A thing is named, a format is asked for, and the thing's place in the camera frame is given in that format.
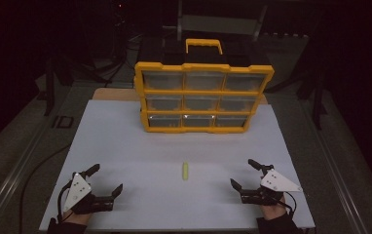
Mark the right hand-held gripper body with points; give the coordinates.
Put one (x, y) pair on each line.
(276, 183)

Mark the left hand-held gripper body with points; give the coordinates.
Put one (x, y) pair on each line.
(78, 191)

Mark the small yellow-green stick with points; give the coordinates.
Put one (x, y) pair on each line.
(185, 171)

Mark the clear plastic drawer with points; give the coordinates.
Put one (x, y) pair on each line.
(164, 121)

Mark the yellow black drawer cabinet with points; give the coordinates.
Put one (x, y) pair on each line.
(203, 92)

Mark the person's left hand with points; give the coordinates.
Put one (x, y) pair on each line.
(75, 218)

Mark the person's right hand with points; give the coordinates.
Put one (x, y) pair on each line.
(273, 210)

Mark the black stand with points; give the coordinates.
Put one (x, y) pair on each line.
(49, 87)
(317, 100)

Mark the dark tripod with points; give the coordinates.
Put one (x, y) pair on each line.
(120, 35)

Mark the small black rectangular frame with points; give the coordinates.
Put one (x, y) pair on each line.
(57, 122)

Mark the aluminium rail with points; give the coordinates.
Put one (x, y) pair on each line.
(333, 169)
(15, 169)

